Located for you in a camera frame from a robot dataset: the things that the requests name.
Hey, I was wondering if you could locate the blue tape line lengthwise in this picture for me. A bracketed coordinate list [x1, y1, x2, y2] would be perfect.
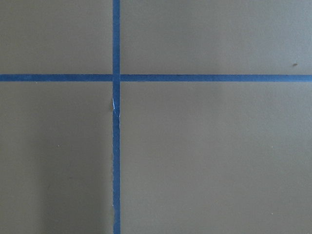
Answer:
[113, 0, 121, 234]

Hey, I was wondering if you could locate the blue tape line crosswise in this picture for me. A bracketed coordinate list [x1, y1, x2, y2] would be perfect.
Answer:
[0, 74, 312, 82]

